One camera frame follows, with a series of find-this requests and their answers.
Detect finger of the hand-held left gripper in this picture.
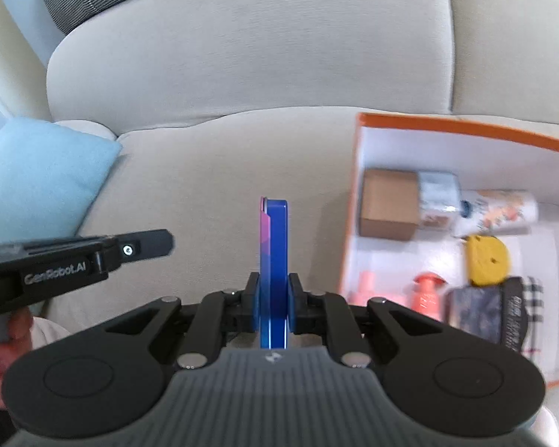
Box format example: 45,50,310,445
100,229,175,272

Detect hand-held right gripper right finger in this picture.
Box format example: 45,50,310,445
288,272,452,368

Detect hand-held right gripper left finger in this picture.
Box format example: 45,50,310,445
91,272,262,368

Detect blue box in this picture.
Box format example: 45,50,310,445
259,197,290,350

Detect pink lotion bottle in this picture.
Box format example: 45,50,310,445
349,271,408,310

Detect brown cardboard box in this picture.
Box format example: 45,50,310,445
359,169,420,241

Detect pink cylinder container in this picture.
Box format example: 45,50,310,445
412,274,448,321

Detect dark photo card box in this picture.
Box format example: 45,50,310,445
447,287,504,343

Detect yellow tape measure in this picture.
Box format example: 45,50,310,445
466,235,508,286

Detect orange cardboard box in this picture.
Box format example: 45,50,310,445
339,112,559,387

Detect black white plaid case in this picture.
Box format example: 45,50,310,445
498,277,543,359

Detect white printed tube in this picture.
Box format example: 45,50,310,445
454,189,539,238

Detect light blue pillow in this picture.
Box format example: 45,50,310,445
0,117,123,247

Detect beige fabric sofa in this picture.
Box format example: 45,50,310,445
0,0,559,447

